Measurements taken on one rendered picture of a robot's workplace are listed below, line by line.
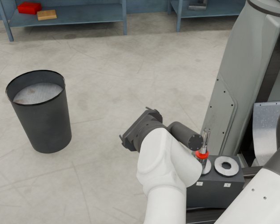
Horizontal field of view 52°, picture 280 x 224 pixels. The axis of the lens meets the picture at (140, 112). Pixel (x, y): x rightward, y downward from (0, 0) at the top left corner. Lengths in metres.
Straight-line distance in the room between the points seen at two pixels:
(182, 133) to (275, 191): 0.27
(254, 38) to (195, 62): 2.52
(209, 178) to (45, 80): 1.96
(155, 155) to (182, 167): 0.08
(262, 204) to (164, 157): 0.20
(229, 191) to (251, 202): 0.80
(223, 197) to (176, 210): 0.73
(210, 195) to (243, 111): 0.56
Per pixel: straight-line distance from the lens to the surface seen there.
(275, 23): 1.32
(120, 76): 3.55
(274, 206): 0.34
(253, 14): 1.43
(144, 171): 0.50
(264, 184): 0.35
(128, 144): 0.73
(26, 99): 2.57
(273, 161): 0.37
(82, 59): 3.95
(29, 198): 2.52
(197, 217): 1.21
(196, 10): 4.81
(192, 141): 0.55
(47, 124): 2.47
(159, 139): 0.52
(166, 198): 0.47
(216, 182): 1.09
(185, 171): 0.56
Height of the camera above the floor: 2.02
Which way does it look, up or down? 42 degrees down
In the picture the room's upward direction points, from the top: straight up
